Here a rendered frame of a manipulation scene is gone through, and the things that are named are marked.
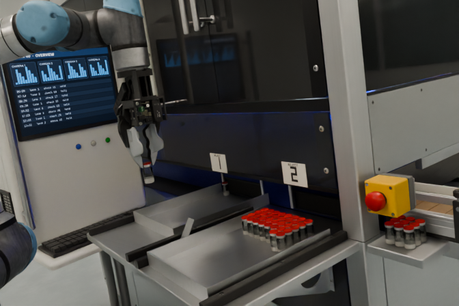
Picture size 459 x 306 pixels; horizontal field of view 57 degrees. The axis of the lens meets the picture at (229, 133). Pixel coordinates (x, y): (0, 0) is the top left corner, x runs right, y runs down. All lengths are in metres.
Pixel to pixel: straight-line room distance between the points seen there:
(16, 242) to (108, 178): 0.68
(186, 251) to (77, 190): 0.70
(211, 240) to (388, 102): 0.55
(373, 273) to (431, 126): 0.41
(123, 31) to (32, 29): 0.18
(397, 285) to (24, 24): 0.99
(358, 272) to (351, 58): 0.49
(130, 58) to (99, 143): 0.84
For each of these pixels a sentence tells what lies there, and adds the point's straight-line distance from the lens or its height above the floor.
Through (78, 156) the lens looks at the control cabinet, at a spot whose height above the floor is 1.07.
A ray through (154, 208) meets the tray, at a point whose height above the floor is 0.90.
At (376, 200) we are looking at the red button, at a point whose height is 1.00.
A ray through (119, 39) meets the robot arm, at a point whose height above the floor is 1.40.
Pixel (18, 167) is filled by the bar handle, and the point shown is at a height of 1.09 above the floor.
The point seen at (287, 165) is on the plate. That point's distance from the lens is 1.10.
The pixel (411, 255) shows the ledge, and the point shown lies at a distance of 0.96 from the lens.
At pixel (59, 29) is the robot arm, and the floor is 1.41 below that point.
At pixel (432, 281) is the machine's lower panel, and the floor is 0.67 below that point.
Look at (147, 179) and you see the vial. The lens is 0.95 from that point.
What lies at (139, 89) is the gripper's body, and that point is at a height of 1.29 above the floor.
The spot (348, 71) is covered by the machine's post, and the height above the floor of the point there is 1.26.
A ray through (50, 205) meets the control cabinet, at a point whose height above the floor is 0.93.
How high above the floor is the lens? 1.29
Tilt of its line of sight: 8 degrees down
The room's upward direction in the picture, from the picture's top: 8 degrees counter-clockwise
